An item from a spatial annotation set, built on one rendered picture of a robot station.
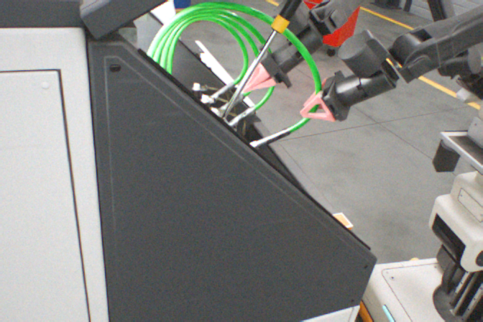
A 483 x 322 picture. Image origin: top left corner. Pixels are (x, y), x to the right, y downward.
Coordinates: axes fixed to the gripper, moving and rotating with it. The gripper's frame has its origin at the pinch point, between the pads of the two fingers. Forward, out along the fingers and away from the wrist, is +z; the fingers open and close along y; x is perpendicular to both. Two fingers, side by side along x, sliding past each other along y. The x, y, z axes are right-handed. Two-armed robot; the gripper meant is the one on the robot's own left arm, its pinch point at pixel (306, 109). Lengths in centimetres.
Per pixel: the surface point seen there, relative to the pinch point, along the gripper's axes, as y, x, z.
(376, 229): -98, 134, 71
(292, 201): 26.1, 3.1, -3.4
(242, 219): 32.5, -0.9, 2.3
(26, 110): 47, -36, 1
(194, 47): -78, -13, 77
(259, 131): -27.3, 13.1, 36.5
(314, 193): -3.0, 24.8, 15.0
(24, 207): 51, -27, 12
